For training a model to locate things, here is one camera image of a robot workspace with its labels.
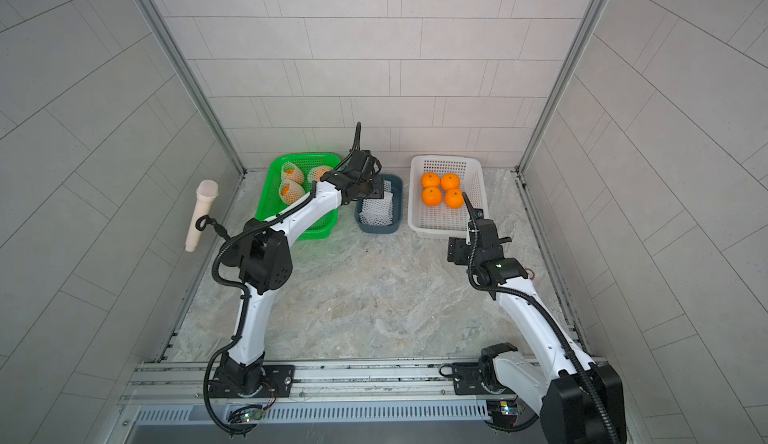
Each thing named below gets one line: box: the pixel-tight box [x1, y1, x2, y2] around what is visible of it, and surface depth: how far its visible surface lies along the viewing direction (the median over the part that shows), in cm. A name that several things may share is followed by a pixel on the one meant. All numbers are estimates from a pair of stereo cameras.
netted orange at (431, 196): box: [421, 186, 442, 207], surface depth 105 cm
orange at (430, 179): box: [421, 172, 441, 188], surface depth 110 cm
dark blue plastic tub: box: [355, 174, 403, 234], surface depth 101 cm
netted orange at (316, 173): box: [308, 166, 333, 182], surface depth 110 cm
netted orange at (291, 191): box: [279, 179, 305, 205], surface depth 103 cm
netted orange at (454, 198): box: [445, 188, 465, 209], surface depth 105 cm
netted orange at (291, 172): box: [281, 162, 304, 185], surface depth 109 cm
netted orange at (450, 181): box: [441, 173, 461, 191], surface depth 110 cm
